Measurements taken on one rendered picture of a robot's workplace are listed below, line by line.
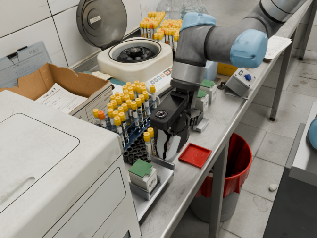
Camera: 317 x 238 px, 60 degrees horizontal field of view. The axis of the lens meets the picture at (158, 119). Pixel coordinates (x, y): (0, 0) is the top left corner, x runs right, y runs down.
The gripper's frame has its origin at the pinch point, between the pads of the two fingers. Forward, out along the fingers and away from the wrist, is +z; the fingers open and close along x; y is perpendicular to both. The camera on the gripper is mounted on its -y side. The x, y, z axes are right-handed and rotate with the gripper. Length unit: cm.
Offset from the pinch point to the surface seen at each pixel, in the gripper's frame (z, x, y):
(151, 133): -6.0, 4.6, -1.0
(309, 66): -43, -14, 259
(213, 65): -25.0, 6.1, 36.4
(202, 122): -8.0, -0.1, 20.5
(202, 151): -1.8, -5.1, 12.2
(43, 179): -7.9, -1.7, -36.9
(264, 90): -12, 12, 206
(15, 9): -30, 60, -3
